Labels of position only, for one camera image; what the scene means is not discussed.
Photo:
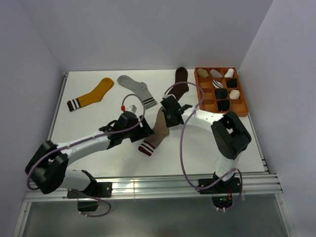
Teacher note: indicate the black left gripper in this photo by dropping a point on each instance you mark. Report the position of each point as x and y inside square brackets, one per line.
[143, 131]

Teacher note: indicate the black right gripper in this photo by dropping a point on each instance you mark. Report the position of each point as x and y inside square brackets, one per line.
[168, 124]

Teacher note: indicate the tan sock with maroon cuff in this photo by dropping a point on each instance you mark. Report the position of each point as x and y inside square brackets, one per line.
[160, 129]

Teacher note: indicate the plain black sock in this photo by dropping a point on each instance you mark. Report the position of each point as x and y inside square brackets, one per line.
[221, 93]

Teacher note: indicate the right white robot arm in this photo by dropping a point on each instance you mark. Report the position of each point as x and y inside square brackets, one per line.
[231, 136]

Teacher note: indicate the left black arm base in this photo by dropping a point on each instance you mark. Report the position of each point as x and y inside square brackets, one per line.
[91, 198]

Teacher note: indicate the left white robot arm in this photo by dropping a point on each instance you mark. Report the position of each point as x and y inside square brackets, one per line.
[48, 168]

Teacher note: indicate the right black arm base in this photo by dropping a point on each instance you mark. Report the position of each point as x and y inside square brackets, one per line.
[228, 192]

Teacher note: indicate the brown sock with pink stripes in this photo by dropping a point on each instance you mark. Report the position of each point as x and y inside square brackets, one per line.
[180, 87]

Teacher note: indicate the grey sock with black stripes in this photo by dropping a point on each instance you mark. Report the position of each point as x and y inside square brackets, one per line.
[138, 88]

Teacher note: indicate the mustard yellow sock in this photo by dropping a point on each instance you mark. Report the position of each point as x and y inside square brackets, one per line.
[96, 95]

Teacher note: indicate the rolled beige sock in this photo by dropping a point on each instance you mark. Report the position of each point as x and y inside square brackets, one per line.
[202, 73]

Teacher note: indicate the rolled striped sock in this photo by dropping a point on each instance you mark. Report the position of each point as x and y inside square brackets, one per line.
[217, 84]

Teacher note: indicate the orange wooden compartment tray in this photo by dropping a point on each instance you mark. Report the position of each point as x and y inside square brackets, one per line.
[206, 95]

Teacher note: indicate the rolled grey sock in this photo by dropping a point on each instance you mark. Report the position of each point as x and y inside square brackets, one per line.
[215, 74]

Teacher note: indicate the rolled cream sock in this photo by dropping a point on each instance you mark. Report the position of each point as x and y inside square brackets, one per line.
[234, 94]

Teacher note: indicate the rolled black sock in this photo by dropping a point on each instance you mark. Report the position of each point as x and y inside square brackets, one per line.
[231, 83]

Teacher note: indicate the rolled white sock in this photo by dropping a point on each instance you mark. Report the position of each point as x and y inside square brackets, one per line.
[230, 73]

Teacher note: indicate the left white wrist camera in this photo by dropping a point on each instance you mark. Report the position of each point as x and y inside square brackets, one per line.
[131, 109]

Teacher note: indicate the aluminium frame rail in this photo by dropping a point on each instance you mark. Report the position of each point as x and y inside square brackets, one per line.
[162, 187]

